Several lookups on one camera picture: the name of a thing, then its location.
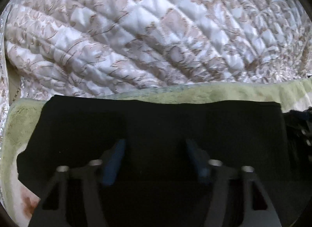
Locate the black pants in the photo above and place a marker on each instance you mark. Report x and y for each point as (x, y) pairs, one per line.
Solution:
(157, 182)

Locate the floral fleece blanket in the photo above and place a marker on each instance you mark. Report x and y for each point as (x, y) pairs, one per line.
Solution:
(21, 117)

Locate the quilted beige floral comforter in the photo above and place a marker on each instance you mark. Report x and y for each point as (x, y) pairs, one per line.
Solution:
(98, 48)

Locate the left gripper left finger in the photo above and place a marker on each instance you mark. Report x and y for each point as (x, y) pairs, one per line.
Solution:
(71, 197)

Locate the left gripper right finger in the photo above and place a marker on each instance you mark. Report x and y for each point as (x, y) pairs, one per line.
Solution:
(236, 197)

